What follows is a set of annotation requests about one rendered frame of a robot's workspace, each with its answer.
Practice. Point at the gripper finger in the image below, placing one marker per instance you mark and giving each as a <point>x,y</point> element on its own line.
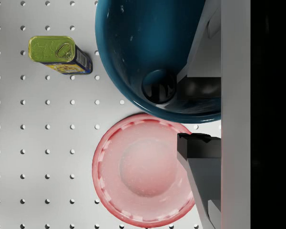
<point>202,148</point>
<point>205,59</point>

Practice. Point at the blue mug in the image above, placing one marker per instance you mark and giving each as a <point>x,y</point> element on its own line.
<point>145,35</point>

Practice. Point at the red plate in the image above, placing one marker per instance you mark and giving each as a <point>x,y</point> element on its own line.
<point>143,171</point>

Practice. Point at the flat-sided can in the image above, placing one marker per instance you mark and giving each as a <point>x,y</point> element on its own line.
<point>50,47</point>

